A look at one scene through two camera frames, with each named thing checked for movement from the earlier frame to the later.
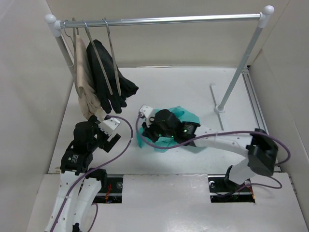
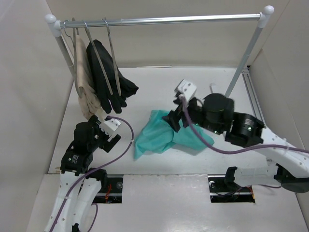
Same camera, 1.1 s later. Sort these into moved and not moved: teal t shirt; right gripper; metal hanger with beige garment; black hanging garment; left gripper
Moved: teal t shirt; right gripper
Not moved: black hanging garment; metal hanger with beige garment; left gripper
